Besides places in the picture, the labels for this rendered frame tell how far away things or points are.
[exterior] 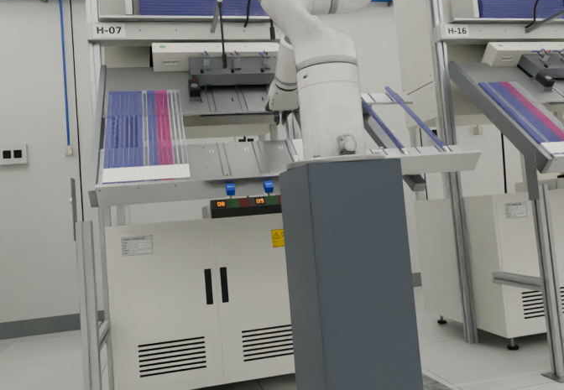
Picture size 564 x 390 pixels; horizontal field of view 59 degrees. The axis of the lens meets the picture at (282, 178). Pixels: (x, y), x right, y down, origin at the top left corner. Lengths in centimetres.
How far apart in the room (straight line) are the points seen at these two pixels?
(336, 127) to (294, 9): 23
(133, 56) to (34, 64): 153
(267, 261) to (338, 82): 97
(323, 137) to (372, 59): 298
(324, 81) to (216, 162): 66
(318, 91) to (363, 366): 49
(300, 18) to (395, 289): 52
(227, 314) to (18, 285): 197
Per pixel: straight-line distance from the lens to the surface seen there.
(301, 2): 99
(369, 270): 90
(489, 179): 418
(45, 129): 352
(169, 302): 176
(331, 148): 91
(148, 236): 174
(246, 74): 187
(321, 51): 95
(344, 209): 87
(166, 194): 145
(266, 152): 157
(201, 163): 152
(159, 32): 204
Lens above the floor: 62
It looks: 4 degrees up
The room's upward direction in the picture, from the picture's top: 5 degrees counter-clockwise
